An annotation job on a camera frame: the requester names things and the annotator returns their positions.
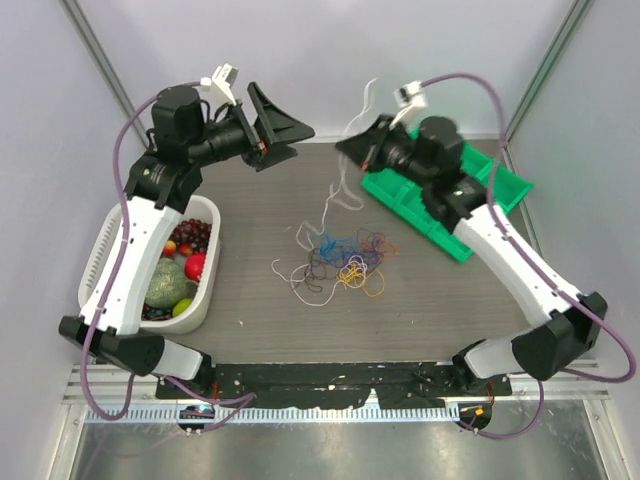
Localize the white cable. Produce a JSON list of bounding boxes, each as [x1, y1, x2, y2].
[[294, 76, 381, 251], [270, 257, 346, 308]]

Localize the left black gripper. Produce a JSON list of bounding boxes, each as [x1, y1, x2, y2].
[[188, 84, 314, 172]]

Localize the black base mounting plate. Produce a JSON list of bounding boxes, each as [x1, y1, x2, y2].
[[179, 362, 512, 410]]

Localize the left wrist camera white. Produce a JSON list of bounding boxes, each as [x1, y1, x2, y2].
[[200, 63, 238, 106]]

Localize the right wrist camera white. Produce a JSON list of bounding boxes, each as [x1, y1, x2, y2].
[[391, 81, 428, 126]]

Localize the brown cable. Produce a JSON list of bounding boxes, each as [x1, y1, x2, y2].
[[292, 249, 339, 295]]

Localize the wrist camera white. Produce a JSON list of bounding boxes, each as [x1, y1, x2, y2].
[[391, 81, 428, 126], [200, 63, 238, 106]]

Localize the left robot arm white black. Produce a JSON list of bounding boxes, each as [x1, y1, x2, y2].
[[59, 83, 315, 399]]

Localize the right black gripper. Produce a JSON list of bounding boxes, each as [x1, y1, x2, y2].
[[339, 113, 437, 189]]

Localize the small peach fruits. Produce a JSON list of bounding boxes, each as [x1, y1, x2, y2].
[[162, 240, 177, 258]]

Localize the white slotted cable duct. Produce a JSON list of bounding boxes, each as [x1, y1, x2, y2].
[[84, 402, 461, 424]]

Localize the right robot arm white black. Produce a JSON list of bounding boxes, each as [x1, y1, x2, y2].
[[335, 115, 608, 395]]

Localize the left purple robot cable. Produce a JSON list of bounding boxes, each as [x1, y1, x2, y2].
[[78, 79, 211, 422]]

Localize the green compartment bin tray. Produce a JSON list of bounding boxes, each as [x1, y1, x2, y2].
[[361, 144, 534, 263]]

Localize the yellow green small fruit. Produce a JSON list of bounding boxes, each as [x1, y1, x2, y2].
[[171, 298, 193, 318]]

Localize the white plastic fruit basket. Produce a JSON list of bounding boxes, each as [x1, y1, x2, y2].
[[78, 195, 221, 334]]

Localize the red apple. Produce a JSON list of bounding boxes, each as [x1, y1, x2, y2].
[[184, 252, 206, 283]]

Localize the red grape bunch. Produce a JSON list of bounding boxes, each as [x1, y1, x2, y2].
[[169, 218, 212, 257]]

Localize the orange cable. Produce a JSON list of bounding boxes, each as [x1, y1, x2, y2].
[[357, 230, 402, 261]]

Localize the green netted melon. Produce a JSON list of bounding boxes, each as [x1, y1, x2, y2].
[[145, 258, 189, 309]]

